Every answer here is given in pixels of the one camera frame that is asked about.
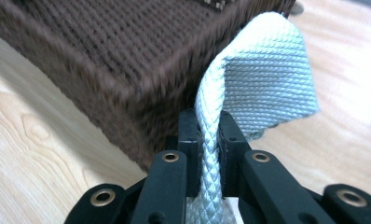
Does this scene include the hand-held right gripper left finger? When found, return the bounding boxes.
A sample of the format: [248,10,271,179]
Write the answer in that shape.
[177,107,203,198]

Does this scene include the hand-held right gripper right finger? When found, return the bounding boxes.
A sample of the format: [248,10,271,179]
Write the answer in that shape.
[217,110,253,198]

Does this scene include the light blue textured cloth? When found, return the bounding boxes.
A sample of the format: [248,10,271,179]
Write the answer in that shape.
[185,11,320,224]

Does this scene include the brown woven basket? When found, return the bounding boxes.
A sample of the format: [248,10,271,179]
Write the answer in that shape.
[0,0,296,172]

